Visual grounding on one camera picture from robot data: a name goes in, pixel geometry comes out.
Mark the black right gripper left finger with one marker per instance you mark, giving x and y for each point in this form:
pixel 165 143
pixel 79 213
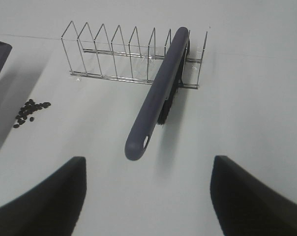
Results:
pixel 51 208

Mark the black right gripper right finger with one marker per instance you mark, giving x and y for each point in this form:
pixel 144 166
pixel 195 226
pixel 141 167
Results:
pixel 244 206

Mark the dark coffee bean pile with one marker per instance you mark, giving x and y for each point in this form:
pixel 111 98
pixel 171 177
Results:
pixel 26 112

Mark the purple hand brush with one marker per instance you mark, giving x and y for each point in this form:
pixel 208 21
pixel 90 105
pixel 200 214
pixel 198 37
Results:
pixel 160 96

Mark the wire dish rack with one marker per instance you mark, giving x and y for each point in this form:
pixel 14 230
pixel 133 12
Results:
pixel 112 57

